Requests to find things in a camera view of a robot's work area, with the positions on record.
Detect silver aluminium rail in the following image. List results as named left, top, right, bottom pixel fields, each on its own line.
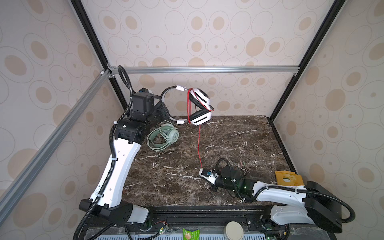
left=125, top=66, right=300, bottom=74
left=1, top=70, right=111, bottom=224

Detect black corner frame post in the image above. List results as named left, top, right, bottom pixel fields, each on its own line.
left=269, top=0, right=346, bottom=123
left=70, top=0, right=135, bottom=125

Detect silver aluminium rail back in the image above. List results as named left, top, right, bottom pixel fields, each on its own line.
left=125, top=66, right=300, bottom=74

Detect black corner frame post left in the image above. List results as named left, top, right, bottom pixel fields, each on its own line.
left=70, top=0, right=135, bottom=125

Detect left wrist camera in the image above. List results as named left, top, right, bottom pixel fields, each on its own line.
left=132, top=88, right=160, bottom=114

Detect white black red-cable headphones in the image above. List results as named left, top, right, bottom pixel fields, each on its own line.
left=160, top=85, right=215, bottom=168

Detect green snack packet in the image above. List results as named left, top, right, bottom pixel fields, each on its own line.
left=183, top=229, right=200, bottom=240

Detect black corner frame post right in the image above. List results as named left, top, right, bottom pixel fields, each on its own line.
left=269, top=0, right=346, bottom=123

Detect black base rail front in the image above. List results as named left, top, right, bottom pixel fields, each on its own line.
left=78, top=205, right=337, bottom=240

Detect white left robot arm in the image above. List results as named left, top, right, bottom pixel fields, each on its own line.
left=73, top=102, right=170, bottom=240

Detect white round cap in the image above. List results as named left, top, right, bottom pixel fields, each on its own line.
left=224, top=221, right=244, bottom=240

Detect mint green headphones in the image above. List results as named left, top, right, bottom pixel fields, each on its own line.
left=146, top=121, right=180, bottom=152

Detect yellow green snack bag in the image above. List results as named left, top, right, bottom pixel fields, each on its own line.
left=275, top=171, right=304, bottom=187

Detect silver aluminium rail left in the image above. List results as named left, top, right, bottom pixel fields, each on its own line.
left=1, top=70, right=111, bottom=224

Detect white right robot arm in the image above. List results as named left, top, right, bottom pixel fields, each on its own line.
left=199, top=165, right=356, bottom=234

